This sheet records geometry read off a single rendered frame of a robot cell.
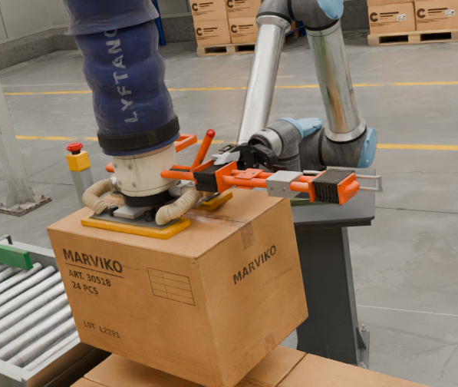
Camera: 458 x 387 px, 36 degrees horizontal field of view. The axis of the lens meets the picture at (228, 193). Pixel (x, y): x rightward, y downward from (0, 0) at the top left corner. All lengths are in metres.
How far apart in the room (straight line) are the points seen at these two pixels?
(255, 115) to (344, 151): 0.52
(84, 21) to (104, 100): 0.20
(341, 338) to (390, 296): 0.63
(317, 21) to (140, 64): 0.68
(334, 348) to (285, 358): 0.81
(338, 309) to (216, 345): 1.15
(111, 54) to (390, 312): 2.05
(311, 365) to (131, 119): 0.90
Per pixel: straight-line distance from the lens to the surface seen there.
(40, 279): 3.10
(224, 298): 1.80
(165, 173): 1.90
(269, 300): 1.96
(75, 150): 3.01
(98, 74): 1.84
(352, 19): 10.71
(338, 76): 2.40
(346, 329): 2.94
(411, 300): 3.48
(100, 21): 1.80
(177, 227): 1.85
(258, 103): 2.17
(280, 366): 2.18
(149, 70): 1.84
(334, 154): 2.60
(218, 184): 1.77
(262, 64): 2.22
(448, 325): 3.29
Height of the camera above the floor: 1.80
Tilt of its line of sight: 21 degrees down
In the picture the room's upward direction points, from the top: 10 degrees counter-clockwise
